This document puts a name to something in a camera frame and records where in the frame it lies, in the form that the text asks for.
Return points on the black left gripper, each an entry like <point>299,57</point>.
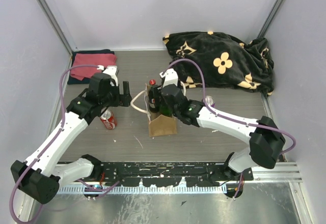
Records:
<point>122,100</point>

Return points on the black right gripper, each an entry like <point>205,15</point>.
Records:
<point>157,93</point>

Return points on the dark cola bottle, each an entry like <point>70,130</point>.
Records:
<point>152,82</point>

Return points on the green glass bottle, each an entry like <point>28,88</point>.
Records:
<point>164,109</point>

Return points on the brown canvas bag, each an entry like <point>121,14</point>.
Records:
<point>158,125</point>

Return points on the purple soda can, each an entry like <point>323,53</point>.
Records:
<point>209,101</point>

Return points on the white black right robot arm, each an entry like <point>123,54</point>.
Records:
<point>265,141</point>

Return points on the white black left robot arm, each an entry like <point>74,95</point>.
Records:
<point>39,176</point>

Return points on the red folded cloth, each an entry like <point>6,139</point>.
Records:
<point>104,59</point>

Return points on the red soda can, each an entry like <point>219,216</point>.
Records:
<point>108,119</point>

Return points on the dark navy folded cloth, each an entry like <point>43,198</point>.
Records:
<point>73,81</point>

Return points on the black floral blanket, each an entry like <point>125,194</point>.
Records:
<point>219,60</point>

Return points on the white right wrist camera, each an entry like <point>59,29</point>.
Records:
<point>169,77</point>

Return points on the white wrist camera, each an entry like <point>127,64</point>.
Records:
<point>169,77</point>
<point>110,70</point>

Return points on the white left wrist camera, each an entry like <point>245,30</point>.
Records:
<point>110,70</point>

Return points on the white slotted cable duct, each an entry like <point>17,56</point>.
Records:
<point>181,189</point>

